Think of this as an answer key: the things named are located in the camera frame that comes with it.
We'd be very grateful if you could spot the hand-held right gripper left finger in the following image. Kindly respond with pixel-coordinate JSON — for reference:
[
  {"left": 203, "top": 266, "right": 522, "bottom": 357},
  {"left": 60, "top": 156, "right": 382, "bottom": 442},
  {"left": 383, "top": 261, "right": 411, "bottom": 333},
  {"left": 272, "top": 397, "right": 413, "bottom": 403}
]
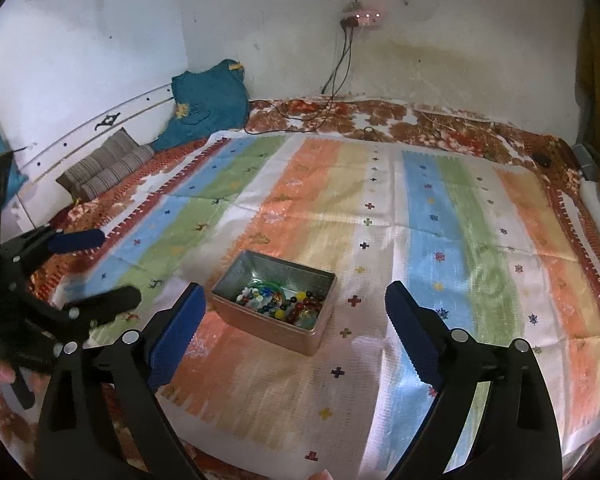
[{"left": 32, "top": 282, "right": 208, "bottom": 480}]

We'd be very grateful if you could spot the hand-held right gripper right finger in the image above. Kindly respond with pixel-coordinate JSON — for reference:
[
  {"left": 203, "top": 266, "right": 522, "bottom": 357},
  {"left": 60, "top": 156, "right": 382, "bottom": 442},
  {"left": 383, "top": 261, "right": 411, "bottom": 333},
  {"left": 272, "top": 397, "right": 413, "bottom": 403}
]
[{"left": 384, "top": 281, "right": 563, "bottom": 480}]

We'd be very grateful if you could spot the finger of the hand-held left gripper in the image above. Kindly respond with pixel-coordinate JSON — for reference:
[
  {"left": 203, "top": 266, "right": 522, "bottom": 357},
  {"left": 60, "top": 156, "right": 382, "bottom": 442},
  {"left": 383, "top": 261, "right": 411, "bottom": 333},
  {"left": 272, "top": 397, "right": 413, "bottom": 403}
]
[
  {"left": 27, "top": 285, "right": 142, "bottom": 356},
  {"left": 0, "top": 227, "right": 106, "bottom": 281}
]

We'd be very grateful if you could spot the white charm bracelet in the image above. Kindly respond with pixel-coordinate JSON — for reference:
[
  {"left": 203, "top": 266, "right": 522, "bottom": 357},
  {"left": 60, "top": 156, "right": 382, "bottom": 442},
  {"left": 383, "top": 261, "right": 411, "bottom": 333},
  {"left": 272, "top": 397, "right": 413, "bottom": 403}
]
[{"left": 236, "top": 285, "right": 262, "bottom": 308}]

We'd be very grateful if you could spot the small multicolour bead bracelet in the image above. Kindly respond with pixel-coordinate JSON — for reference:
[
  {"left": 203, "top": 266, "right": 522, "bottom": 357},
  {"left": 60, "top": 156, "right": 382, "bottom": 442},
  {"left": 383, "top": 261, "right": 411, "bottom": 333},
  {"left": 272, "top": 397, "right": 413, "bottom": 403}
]
[{"left": 237, "top": 290, "right": 286, "bottom": 318}]

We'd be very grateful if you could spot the green jade bangle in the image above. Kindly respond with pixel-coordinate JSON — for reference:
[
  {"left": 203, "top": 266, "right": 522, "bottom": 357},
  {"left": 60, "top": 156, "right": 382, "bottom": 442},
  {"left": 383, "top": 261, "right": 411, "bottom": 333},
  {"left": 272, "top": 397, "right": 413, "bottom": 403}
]
[{"left": 250, "top": 282, "right": 286, "bottom": 306}]

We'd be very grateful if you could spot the rectangular metal tin box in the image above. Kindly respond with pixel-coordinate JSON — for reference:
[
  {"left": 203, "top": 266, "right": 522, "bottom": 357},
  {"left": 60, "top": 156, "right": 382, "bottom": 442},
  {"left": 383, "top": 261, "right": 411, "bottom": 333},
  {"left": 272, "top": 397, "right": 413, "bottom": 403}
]
[{"left": 210, "top": 249, "right": 338, "bottom": 358}]

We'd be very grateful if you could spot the yellow and dark bead bracelet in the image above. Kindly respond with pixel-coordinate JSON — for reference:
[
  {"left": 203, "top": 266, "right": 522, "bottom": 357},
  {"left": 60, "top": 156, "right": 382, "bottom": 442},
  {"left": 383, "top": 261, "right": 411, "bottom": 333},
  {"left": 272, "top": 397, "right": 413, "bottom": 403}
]
[{"left": 275, "top": 289, "right": 322, "bottom": 322}]

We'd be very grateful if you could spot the brown striped cushion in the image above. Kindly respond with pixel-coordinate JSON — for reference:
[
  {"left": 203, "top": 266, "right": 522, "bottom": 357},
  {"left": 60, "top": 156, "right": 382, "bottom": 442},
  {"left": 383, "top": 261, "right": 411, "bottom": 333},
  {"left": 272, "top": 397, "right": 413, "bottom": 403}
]
[{"left": 56, "top": 127, "right": 156, "bottom": 202}]

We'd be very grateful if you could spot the striped pastel cloth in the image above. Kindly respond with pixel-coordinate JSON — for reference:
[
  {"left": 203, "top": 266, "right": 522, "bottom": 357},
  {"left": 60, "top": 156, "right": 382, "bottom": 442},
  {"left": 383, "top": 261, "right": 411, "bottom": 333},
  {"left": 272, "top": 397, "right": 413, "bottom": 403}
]
[{"left": 50, "top": 130, "right": 600, "bottom": 480}]

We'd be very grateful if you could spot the white headboard panel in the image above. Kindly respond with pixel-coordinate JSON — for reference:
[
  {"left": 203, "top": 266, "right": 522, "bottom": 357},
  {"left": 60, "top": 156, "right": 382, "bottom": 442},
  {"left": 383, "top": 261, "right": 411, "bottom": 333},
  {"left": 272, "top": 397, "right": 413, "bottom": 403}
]
[{"left": 0, "top": 22, "right": 190, "bottom": 241}]

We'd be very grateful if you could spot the teal garment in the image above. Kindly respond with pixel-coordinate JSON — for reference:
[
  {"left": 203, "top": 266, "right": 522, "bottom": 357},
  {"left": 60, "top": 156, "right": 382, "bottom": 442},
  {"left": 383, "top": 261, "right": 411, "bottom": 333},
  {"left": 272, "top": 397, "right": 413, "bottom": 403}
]
[{"left": 152, "top": 59, "right": 251, "bottom": 152}]

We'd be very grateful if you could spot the grey box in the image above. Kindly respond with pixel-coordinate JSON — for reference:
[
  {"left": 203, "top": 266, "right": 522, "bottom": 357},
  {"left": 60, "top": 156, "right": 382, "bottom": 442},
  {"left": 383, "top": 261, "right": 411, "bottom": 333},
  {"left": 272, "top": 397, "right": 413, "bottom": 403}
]
[{"left": 571, "top": 144, "right": 600, "bottom": 182}]

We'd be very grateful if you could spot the pink power strip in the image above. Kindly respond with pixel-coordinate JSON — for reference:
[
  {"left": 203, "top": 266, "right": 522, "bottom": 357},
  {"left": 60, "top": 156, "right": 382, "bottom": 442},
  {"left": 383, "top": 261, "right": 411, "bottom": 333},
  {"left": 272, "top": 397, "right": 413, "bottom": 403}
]
[{"left": 340, "top": 4, "right": 385, "bottom": 30}]

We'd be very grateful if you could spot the black cable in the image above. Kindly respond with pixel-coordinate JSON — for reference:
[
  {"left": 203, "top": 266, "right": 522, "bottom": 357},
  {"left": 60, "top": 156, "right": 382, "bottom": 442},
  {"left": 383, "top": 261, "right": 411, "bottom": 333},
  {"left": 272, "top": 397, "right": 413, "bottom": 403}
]
[{"left": 245, "top": 22, "right": 381, "bottom": 140}]

